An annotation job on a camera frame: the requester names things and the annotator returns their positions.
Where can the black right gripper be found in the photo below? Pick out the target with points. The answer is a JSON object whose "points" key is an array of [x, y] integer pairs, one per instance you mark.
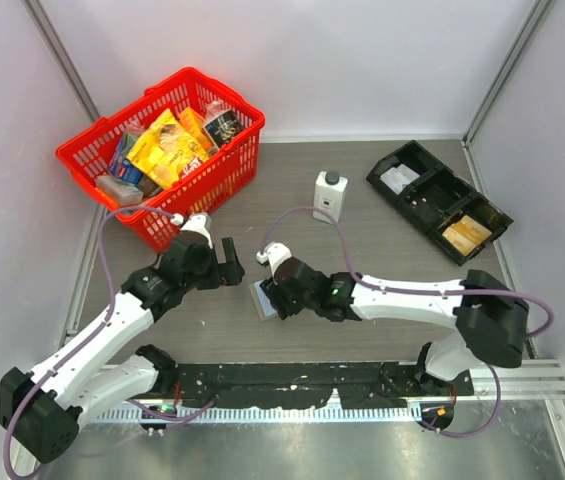
{"points": [[276, 292]]}

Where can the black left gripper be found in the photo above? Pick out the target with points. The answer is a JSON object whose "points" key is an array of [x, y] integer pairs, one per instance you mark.
{"points": [[228, 272]]}

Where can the grey leather card holder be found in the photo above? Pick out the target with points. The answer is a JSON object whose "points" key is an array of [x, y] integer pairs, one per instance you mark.
{"points": [[263, 305]]}

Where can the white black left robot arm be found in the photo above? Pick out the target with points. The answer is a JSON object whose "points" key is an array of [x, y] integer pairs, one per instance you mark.
{"points": [[44, 408]]}

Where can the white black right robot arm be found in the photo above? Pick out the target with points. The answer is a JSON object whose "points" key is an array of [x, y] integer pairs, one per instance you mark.
{"points": [[488, 322]]}

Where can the silver cards in tray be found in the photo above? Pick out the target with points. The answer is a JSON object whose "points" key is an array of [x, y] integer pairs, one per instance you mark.
{"points": [[397, 178]]}

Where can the black VIP cards in tray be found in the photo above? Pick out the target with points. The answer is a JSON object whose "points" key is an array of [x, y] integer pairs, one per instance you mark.
{"points": [[429, 203]]}

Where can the gold cards stack in tray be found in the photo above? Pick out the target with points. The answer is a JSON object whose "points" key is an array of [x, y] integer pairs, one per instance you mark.
{"points": [[466, 235]]}

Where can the black three-compartment card tray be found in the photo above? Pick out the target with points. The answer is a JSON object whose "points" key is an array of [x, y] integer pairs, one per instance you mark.
{"points": [[433, 171]]}

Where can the white bottle grey cap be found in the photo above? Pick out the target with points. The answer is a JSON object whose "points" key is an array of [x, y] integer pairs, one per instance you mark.
{"points": [[329, 194]]}

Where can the red plastic shopping basket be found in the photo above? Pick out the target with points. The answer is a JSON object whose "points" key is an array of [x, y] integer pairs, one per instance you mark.
{"points": [[228, 170]]}

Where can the clear wrapped pale package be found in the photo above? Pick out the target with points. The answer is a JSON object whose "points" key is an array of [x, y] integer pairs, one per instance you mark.
{"points": [[122, 193]]}

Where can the yellow classic chips bag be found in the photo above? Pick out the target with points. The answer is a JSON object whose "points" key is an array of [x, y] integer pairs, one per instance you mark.
{"points": [[166, 152]]}

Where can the black labelled snack jar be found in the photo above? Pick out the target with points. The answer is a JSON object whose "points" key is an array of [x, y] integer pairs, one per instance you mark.
{"points": [[222, 128]]}

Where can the blue snack box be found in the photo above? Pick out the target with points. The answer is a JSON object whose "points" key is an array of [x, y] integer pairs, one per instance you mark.
{"points": [[120, 166]]}

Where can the orange snack packet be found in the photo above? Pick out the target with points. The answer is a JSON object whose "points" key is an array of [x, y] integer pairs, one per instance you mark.
{"points": [[193, 123]]}

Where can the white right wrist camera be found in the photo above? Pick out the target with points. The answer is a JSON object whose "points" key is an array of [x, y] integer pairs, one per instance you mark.
{"points": [[273, 256]]}

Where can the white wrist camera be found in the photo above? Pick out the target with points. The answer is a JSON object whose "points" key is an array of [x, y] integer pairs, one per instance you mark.
{"points": [[273, 256], [199, 223]]}

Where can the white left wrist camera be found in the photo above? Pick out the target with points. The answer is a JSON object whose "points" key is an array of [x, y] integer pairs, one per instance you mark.
{"points": [[199, 223]]}

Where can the white slotted cable duct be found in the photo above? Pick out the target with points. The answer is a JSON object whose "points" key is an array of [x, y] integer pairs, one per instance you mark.
{"points": [[331, 413]]}

